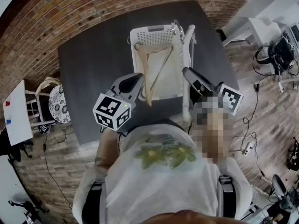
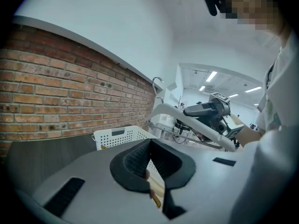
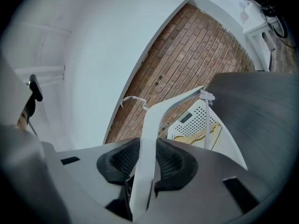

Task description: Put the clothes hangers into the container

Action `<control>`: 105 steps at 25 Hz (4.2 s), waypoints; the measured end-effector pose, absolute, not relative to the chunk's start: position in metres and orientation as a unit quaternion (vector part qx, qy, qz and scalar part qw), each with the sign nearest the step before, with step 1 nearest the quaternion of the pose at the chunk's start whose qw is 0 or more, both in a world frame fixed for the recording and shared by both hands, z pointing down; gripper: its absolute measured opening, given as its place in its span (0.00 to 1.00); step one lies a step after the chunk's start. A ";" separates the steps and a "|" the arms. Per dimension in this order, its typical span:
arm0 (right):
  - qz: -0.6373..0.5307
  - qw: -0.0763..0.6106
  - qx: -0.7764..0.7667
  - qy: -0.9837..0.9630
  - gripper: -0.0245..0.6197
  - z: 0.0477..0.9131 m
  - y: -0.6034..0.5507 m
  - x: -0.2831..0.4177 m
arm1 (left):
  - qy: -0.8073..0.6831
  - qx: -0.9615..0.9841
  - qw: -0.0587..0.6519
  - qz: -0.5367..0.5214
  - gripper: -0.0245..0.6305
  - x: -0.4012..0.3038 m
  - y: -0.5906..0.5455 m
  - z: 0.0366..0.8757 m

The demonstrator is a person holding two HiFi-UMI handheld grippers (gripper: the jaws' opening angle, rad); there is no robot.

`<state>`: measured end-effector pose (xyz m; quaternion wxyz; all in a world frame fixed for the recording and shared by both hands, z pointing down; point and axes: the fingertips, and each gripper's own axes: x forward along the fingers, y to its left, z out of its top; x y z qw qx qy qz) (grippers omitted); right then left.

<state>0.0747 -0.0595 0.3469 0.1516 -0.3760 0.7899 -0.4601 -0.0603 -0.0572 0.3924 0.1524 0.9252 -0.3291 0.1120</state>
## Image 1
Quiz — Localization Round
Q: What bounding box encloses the light wooden hanger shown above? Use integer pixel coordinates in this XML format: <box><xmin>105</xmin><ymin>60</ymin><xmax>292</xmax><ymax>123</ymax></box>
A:
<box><xmin>127</xmin><ymin>37</ymin><xmax>175</xmax><ymax>107</ymax></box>

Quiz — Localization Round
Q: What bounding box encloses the person's white printed t-shirt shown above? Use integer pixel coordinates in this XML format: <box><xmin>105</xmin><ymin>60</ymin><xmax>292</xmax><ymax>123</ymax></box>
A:
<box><xmin>72</xmin><ymin>122</ymin><xmax>253</xmax><ymax>224</ymax></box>

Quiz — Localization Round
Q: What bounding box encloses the small monitor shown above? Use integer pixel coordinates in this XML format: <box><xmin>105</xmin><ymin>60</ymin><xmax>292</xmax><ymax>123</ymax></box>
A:
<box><xmin>289</xmin><ymin>24</ymin><xmax>299</xmax><ymax>42</ymax></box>

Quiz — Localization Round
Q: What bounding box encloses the black headset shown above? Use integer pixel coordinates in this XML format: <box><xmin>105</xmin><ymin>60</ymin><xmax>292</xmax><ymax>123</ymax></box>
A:
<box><xmin>253</xmin><ymin>49</ymin><xmax>271</xmax><ymax>66</ymax></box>

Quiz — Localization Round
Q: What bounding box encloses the person's left forearm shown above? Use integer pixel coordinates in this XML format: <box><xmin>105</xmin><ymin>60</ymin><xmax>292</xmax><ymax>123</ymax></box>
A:
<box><xmin>94</xmin><ymin>129</ymin><xmax>122</xmax><ymax>172</ymax></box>

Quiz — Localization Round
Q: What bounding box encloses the person's right forearm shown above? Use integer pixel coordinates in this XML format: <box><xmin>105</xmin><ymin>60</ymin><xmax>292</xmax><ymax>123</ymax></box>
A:
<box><xmin>193</xmin><ymin>106</ymin><xmax>234</xmax><ymax>165</ymax></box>

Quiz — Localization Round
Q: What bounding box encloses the gold metal hanger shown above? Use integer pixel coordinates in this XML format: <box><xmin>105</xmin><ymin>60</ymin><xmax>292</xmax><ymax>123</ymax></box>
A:
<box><xmin>135</xmin><ymin>44</ymin><xmax>175</xmax><ymax>95</ymax></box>

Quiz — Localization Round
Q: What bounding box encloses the black floor cable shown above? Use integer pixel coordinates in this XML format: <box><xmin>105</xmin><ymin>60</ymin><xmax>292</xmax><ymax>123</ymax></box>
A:
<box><xmin>43</xmin><ymin>134</ymin><xmax>73</xmax><ymax>207</ymax></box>

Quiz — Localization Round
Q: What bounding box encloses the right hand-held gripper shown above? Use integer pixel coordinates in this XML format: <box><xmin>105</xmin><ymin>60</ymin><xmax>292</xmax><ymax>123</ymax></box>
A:
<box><xmin>182</xmin><ymin>67</ymin><xmax>244</xmax><ymax>116</ymax></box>

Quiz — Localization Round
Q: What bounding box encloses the black-and-white printed marker cube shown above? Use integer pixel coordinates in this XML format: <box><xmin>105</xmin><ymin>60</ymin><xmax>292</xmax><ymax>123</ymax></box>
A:
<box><xmin>38</xmin><ymin>124</ymin><xmax>51</xmax><ymax>135</ymax></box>

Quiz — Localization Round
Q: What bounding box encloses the black round device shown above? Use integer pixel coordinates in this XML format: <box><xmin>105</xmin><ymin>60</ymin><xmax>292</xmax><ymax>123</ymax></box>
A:
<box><xmin>272</xmin><ymin>174</ymin><xmax>299</xmax><ymax>219</ymax></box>

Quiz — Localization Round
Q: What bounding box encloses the black shoulder strap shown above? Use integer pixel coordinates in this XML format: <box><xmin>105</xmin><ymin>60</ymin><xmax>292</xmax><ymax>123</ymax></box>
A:
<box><xmin>218</xmin><ymin>175</ymin><xmax>236</xmax><ymax>219</ymax></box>
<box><xmin>81</xmin><ymin>182</ymin><xmax>105</xmax><ymax>224</ymax></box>

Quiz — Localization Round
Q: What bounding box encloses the white plastic laundry basket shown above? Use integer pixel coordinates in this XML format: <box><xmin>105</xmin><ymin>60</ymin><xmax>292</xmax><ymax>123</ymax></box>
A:
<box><xmin>129</xmin><ymin>24</ymin><xmax>194</xmax><ymax>101</ymax></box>

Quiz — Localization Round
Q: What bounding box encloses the black bag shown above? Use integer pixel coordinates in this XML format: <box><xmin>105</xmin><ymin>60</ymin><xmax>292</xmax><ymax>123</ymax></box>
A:
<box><xmin>268</xmin><ymin>37</ymin><xmax>295</xmax><ymax>76</ymax></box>

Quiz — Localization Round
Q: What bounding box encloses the person's black trouser leg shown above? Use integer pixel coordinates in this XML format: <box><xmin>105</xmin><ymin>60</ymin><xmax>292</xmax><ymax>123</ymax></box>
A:
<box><xmin>130</xmin><ymin>118</ymin><xmax>187</xmax><ymax>133</ymax></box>

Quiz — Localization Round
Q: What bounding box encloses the black tripod stand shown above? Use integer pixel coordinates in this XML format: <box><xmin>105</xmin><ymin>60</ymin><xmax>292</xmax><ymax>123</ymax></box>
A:
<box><xmin>8</xmin><ymin>199</ymin><xmax>50</xmax><ymax>219</ymax></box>

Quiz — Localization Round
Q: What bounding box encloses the white wooden chair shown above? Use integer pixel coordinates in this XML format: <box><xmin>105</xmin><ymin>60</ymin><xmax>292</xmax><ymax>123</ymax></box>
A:
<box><xmin>24</xmin><ymin>77</ymin><xmax>72</xmax><ymax>127</ymax></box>

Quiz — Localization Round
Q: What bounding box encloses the floral round seat cushion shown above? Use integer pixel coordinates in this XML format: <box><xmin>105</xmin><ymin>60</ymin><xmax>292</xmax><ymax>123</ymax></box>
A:
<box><xmin>48</xmin><ymin>84</ymin><xmax>71</xmax><ymax>124</ymax></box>

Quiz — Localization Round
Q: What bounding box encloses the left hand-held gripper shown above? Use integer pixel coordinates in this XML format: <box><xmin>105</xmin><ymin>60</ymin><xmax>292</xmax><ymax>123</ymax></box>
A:
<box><xmin>93</xmin><ymin>73</ymin><xmax>144</xmax><ymax>132</ymax></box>

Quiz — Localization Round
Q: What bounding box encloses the black office chair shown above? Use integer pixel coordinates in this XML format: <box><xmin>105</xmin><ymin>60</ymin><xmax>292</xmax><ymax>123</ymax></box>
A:
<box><xmin>0</xmin><ymin>132</ymin><xmax>33</xmax><ymax>163</ymax></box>

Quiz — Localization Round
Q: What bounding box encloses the white desk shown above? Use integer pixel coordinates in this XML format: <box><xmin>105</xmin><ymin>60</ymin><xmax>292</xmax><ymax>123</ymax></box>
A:
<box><xmin>221</xmin><ymin>0</ymin><xmax>299</xmax><ymax>46</ymax></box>

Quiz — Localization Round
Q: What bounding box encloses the black swivel chair base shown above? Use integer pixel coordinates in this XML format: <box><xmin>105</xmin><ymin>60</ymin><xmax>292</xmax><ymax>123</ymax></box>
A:
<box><xmin>288</xmin><ymin>136</ymin><xmax>299</xmax><ymax>170</ymax></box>

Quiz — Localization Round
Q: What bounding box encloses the white plastic hanger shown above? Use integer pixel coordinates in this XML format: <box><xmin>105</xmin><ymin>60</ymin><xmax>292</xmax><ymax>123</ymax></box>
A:
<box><xmin>171</xmin><ymin>19</ymin><xmax>198</xmax><ymax>122</ymax></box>

